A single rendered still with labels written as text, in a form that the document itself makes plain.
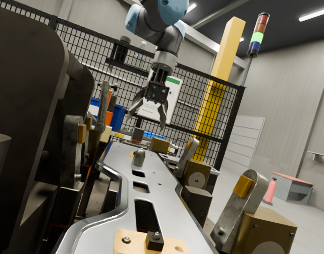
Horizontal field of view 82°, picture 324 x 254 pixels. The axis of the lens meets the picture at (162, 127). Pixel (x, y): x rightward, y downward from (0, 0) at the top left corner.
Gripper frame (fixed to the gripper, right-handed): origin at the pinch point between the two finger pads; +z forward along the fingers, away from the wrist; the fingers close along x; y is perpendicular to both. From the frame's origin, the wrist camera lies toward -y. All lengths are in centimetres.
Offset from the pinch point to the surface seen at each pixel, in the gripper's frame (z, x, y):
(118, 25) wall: -385, -161, -886
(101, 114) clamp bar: 0.9, -14.8, 1.7
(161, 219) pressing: 10.8, 1.8, 40.6
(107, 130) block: 6.4, -11.8, -6.1
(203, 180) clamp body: 11.7, 23.0, 8.8
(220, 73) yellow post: -47, 47, -58
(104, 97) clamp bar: -4.7, -15.4, 1.7
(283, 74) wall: -372, 606, -684
